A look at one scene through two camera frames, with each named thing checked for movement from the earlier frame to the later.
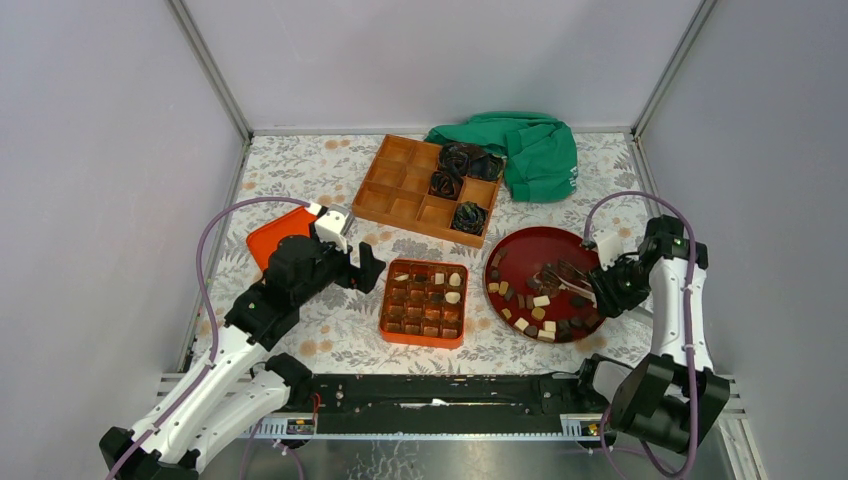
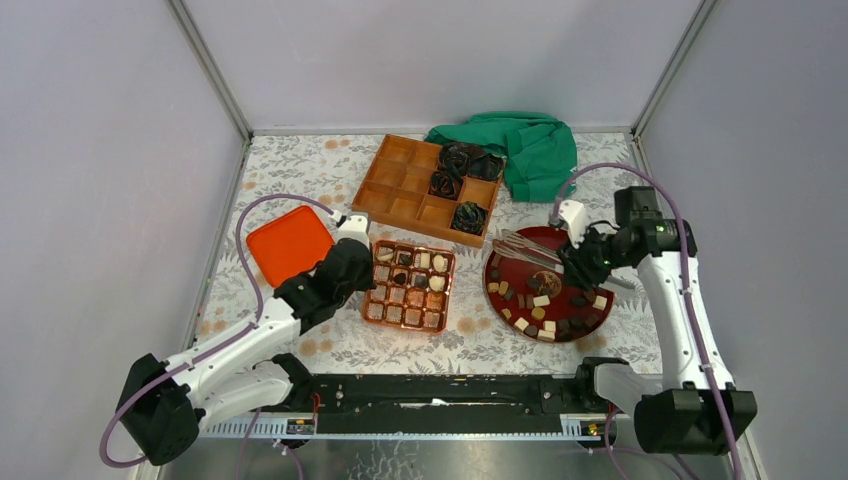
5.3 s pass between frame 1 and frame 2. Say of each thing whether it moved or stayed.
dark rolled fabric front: stayed
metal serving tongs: moved
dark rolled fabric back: stayed
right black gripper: moved
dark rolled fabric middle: stayed
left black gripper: moved
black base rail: stayed
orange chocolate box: moved
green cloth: stayed
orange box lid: stayed
